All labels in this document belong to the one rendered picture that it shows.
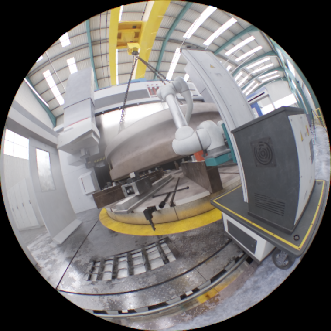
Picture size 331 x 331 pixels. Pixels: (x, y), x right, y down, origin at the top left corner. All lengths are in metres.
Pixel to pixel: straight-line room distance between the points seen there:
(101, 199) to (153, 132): 1.92
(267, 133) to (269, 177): 0.19
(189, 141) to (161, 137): 1.30
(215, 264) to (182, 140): 0.96
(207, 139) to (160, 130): 1.41
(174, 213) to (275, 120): 1.42
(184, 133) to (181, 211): 1.03
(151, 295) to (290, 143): 1.06
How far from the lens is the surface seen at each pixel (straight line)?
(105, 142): 4.99
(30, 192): 6.15
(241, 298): 0.81
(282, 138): 0.46
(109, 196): 2.78
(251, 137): 0.54
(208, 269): 0.91
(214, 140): 0.79
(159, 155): 1.87
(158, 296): 0.90
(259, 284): 0.84
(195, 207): 1.48
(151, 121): 2.03
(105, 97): 8.13
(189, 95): 1.13
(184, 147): 0.79
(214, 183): 1.23
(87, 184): 4.70
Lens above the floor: 0.78
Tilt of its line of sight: level
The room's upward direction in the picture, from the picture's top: 19 degrees counter-clockwise
